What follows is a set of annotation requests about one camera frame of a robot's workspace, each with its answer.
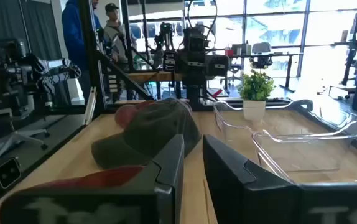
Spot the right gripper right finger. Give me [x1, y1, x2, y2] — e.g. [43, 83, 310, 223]
[202, 134, 357, 224]

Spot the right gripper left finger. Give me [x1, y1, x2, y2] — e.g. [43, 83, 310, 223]
[0, 133, 186, 224]

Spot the dark green baseball cap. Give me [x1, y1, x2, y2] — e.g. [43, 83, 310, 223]
[90, 98, 202, 171]

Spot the pink cap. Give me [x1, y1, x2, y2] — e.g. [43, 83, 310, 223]
[114, 98, 194, 130]

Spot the black hub box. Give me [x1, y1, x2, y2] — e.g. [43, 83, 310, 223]
[108, 73, 119, 93]
[162, 51, 179, 73]

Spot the wooden workbench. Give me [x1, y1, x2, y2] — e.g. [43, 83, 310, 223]
[127, 70, 184, 84]

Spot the green plant in white pot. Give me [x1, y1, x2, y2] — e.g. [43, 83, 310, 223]
[236, 68, 276, 121]

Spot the clear plastic bin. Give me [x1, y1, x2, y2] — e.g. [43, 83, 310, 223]
[251, 121, 357, 184]
[212, 98, 315, 150]

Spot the grey desk chair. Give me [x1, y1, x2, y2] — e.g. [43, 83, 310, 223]
[249, 42, 273, 70]

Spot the black desk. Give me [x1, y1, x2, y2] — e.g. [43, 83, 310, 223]
[228, 52, 304, 93]

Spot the person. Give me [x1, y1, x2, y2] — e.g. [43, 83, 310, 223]
[61, 0, 104, 103]
[103, 2, 137, 100]

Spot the white flat bar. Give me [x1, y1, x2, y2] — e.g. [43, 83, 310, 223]
[83, 86, 98, 126]

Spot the white office chair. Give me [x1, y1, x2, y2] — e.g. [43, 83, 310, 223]
[0, 93, 50, 160]

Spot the grey curtain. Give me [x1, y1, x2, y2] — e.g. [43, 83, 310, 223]
[0, 0, 63, 62]

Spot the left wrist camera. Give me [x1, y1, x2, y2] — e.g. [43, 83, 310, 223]
[183, 27, 210, 52]

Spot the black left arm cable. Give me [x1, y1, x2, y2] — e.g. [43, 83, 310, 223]
[186, 0, 218, 47]

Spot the small black box camera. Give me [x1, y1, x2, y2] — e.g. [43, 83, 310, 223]
[0, 157, 22, 193]

